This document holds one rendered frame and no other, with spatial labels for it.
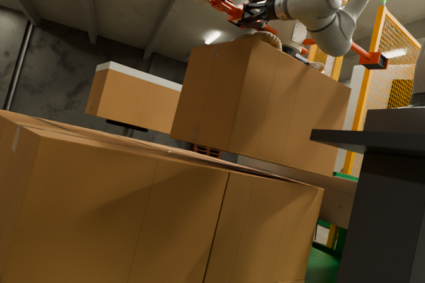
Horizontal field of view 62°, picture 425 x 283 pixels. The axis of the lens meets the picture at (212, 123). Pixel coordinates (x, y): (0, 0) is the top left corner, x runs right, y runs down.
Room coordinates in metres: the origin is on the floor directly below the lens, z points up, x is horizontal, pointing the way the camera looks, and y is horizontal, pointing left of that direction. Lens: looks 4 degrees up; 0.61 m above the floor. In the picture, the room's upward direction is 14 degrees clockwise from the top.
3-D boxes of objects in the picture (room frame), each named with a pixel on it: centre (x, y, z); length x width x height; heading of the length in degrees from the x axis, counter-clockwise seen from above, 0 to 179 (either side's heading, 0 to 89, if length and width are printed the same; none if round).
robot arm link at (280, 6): (1.16, -0.15, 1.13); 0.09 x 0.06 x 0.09; 130
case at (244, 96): (1.50, -0.19, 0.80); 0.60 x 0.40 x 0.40; 126
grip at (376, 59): (1.47, -0.61, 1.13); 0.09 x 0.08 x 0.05; 38
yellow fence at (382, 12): (3.23, -1.57, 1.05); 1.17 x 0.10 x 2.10; 130
